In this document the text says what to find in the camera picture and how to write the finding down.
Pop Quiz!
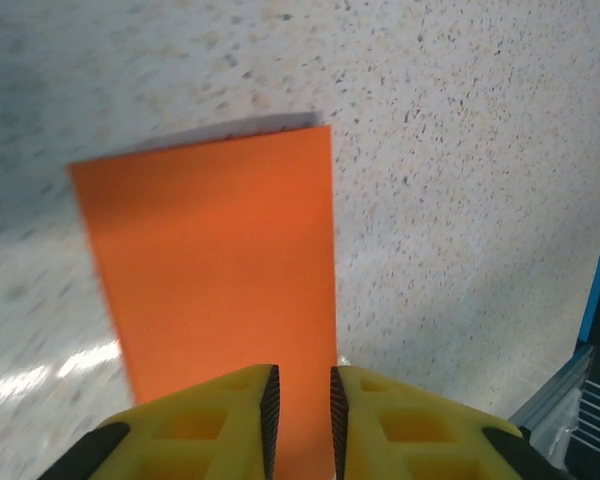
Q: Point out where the orange square paper sheet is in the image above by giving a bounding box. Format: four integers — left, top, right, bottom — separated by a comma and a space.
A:
67, 124, 342, 480

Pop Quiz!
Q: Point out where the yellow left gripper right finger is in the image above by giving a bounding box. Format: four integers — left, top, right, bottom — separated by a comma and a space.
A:
329, 365, 566, 480

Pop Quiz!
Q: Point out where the long aluminium frame rail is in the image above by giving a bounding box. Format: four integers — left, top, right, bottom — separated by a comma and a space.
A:
507, 343, 600, 451

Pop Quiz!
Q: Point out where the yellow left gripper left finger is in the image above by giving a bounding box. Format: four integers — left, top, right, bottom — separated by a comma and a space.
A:
37, 363, 282, 480

